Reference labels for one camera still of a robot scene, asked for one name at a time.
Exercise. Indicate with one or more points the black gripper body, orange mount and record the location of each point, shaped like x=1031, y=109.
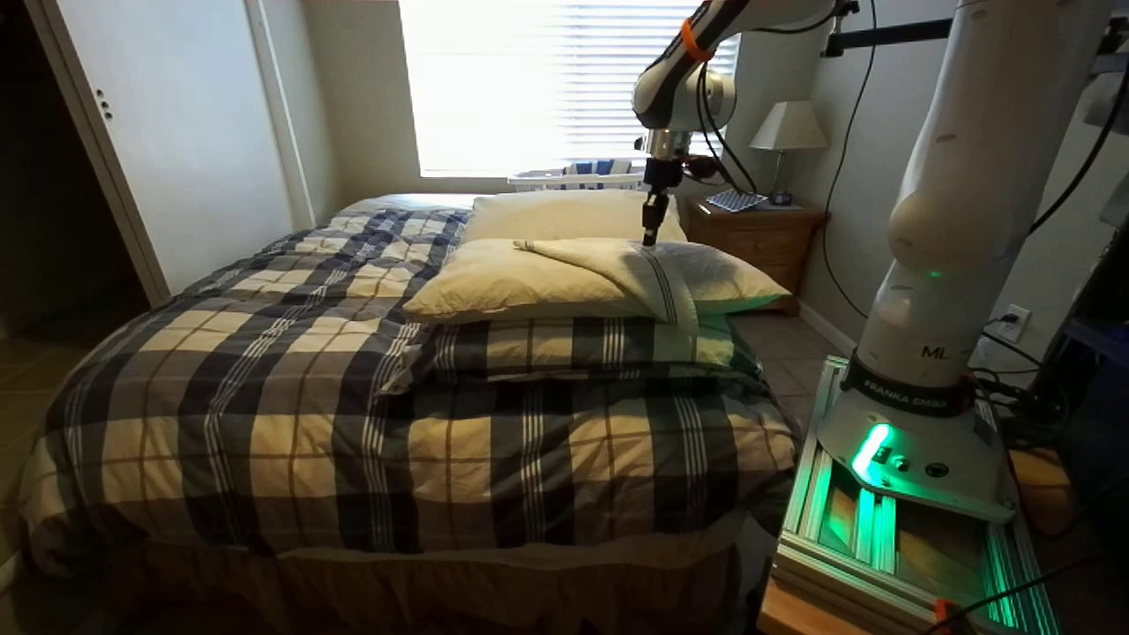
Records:
x=658, y=182

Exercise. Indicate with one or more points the aluminium robot base, green light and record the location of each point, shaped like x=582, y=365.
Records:
x=904, y=459

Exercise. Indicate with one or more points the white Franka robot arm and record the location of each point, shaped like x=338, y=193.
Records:
x=976, y=179

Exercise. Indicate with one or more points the beige pillow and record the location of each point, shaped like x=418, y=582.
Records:
x=504, y=287
x=738, y=279

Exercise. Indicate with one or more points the white pillow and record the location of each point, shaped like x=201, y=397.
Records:
x=550, y=218

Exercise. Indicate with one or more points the plaid pillow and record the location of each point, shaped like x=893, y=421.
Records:
x=564, y=347

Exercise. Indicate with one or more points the papers on nightstand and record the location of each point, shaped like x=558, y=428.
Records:
x=733, y=203

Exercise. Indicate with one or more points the wooden nightstand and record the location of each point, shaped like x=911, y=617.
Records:
x=762, y=241

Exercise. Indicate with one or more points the white table lamp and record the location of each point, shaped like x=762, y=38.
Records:
x=789, y=128

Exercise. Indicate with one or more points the white window blinds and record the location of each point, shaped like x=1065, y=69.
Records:
x=530, y=81

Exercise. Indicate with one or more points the black mounting bar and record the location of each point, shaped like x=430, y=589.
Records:
x=893, y=38

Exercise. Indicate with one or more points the beige bed skirt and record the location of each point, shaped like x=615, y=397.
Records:
x=410, y=594

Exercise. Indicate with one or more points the plaid comforter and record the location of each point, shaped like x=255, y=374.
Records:
x=235, y=388

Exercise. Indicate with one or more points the white closet door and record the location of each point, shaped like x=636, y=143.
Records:
x=187, y=143

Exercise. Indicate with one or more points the white wall outlet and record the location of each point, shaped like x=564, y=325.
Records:
x=1013, y=323

